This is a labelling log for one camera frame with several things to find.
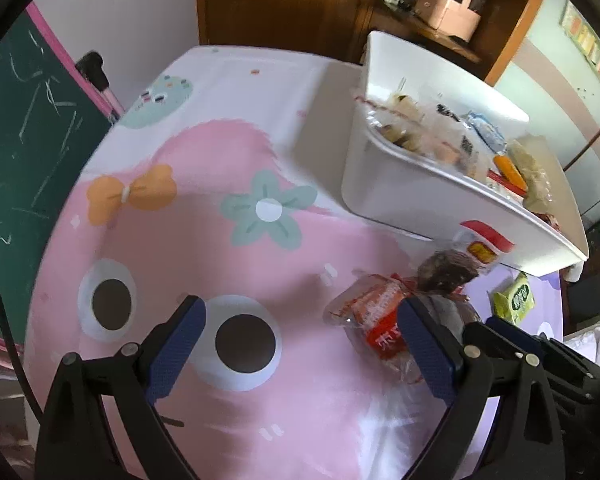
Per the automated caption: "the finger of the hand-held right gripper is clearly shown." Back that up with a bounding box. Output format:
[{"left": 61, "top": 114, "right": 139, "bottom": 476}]
[{"left": 485, "top": 316, "right": 547, "bottom": 357}]

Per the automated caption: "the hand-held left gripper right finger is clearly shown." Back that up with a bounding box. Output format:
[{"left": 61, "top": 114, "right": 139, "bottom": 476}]
[{"left": 397, "top": 297, "right": 566, "bottom": 480}]

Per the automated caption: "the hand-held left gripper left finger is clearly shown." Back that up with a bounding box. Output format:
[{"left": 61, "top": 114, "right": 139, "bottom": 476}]
[{"left": 35, "top": 295, "right": 207, "bottom": 480}]

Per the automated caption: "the red and clear snack packet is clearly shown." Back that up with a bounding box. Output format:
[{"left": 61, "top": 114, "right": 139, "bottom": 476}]
[{"left": 327, "top": 272, "right": 431, "bottom": 386}]

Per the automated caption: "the brown snack packet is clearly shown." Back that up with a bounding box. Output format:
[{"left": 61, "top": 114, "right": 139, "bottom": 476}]
[{"left": 417, "top": 250, "right": 481, "bottom": 293}]

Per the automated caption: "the white plastic bin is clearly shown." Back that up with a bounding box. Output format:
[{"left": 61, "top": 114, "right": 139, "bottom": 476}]
[{"left": 341, "top": 30, "right": 590, "bottom": 277}]

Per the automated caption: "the clear packet of pale biscuits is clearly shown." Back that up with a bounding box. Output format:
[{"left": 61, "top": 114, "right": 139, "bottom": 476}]
[{"left": 507, "top": 137, "right": 551, "bottom": 211}]

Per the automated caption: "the light blue snack packet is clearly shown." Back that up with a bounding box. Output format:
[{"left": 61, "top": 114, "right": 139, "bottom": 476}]
[{"left": 466, "top": 111, "right": 507, "bottom": 153}]

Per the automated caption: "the green snack packet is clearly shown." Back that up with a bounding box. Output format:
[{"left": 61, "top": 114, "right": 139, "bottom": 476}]
[{"left": 491, "top": 272, "right": 536, "bottom": 323}]

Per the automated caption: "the white printed bedding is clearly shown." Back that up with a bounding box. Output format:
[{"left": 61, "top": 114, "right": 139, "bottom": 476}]
[{"left": 562, "top": 310, "right": 600, "bottom": 368}]

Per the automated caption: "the red and white snack packet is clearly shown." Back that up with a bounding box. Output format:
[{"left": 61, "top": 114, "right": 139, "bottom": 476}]
[{"left": 485, "top": 169, "right": 528, "bottom": 203}]

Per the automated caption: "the orange snack packet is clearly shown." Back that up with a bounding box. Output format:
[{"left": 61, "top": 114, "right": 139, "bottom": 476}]
[{"left": 494, "top": 154, "right": 529, "bottom": 192}]

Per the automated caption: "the clear packet with black print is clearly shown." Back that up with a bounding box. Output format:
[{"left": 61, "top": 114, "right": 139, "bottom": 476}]
[{"left": 427, "top": 102, "right": 486, "bottom": 178}]

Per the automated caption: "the clear packet of brown cakes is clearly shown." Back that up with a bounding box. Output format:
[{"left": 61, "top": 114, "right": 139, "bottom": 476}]
[{"left": 360, "top": 110, "right": 426, "bottom": 153}]

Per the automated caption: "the light blue wardrobe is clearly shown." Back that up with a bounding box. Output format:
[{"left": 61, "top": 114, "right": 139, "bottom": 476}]
[{"left": 495, "top": 0, "right": 600, "bottom": 221}]

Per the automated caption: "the pink printed tablecloth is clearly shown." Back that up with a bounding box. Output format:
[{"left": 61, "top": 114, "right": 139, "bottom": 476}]
[{"left": 22, "top": 46, "right": 566, "bottom": 480}]

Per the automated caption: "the black easel clamp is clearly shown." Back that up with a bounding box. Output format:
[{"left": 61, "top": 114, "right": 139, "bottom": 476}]
[{"left": 75, "top": 51, "right": 108, "bottom": 91}]

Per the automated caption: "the brown wooden shelf cabinet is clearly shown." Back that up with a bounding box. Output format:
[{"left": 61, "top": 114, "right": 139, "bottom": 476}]
[{"left": 347, "top": 0, "right": 551, "bottom": 86}]

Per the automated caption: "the brown wooden door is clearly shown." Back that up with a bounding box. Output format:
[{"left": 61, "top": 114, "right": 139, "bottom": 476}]
[{"left": 195, "top": 0, "right": 376, "bottom": 61}]

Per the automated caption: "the black cable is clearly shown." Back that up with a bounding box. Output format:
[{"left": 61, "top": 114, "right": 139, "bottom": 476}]
[{"left": 0, "top": 255, "right": 46, "bottom": 421}]

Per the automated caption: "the green chalkboard with pink frame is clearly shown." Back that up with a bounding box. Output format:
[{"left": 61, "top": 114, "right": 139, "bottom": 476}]
[{"left": 0, "top": 2, "right": 126, "bottom": 351}]

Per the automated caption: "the colourful wall poster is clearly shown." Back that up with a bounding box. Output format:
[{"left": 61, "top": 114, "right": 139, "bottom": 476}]
[{"left": 560, "top": 2, "right": 600, "bottom": 86}]

